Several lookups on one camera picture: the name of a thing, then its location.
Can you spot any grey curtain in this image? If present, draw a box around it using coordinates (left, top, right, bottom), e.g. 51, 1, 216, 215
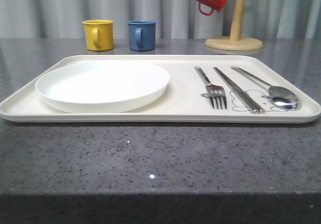
1, 0, 320, 40

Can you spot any blue mug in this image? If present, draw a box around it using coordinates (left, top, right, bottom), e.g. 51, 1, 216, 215
128, 20, 156, 51

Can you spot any white round plate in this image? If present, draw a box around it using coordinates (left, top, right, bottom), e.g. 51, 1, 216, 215
35, 61, 170, 113

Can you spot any silver metal spoon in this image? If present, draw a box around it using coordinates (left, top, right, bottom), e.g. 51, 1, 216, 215
231, 66, 299, 110

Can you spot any yellow mug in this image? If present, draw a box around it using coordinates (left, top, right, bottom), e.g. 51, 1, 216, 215
82, 20, 114, 51

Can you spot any wooden mug tree stand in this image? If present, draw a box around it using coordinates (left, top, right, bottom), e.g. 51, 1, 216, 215
205, 0, 263, 51

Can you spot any cream rabbit serving tray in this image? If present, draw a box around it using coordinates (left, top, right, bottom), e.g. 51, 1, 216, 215
1, 55, 320, 124

